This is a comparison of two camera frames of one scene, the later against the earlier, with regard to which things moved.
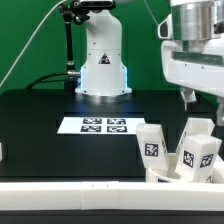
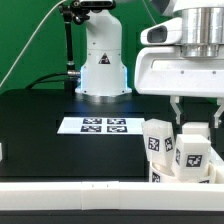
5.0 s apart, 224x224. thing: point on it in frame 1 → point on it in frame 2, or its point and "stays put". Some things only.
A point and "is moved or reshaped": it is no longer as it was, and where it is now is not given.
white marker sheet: x=99 y=125 stays put
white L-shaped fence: x=112 y=196 stays put
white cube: x=152 y=146 is moved or reshaped
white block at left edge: x=1 y=156 stays put
